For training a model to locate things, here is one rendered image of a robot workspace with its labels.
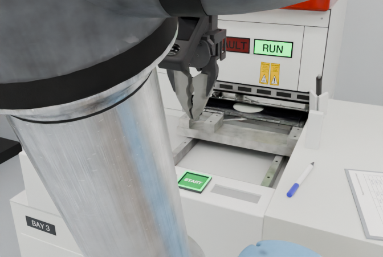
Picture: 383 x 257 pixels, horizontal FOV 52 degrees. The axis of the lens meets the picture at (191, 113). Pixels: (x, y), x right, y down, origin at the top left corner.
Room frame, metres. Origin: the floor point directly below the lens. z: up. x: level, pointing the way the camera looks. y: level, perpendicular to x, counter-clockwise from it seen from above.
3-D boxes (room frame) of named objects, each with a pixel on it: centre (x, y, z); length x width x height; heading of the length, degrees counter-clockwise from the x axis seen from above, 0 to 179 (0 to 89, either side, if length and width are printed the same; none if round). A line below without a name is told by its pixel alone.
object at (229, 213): (0.70, 0.11, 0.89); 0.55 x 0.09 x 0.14; 66
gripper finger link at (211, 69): (0.63, -0.02, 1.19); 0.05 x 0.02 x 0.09; 66
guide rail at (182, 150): (1.00, 0.04, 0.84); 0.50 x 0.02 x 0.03; 156
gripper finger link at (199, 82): (0.66, -0.02, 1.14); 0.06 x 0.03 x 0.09; 156
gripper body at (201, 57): (0.67, -0.01, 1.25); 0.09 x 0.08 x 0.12; 156
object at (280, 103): (1.20, -0.17, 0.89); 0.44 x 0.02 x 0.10; 66
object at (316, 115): (0.80, -0.28, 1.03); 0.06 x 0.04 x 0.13; 156
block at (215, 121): (1.08, -0.07, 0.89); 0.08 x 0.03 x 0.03; 156
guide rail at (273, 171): (0.88, -0.21, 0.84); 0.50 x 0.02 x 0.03; 156
